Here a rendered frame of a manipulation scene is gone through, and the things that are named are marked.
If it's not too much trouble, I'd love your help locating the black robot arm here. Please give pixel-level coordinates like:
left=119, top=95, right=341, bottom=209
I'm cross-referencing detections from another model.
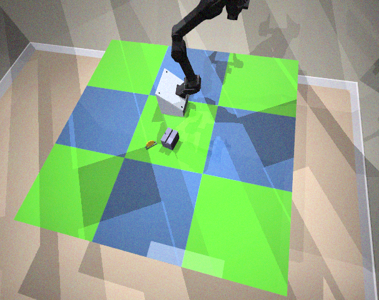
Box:
left=171, top=0, right=250, bottom=99

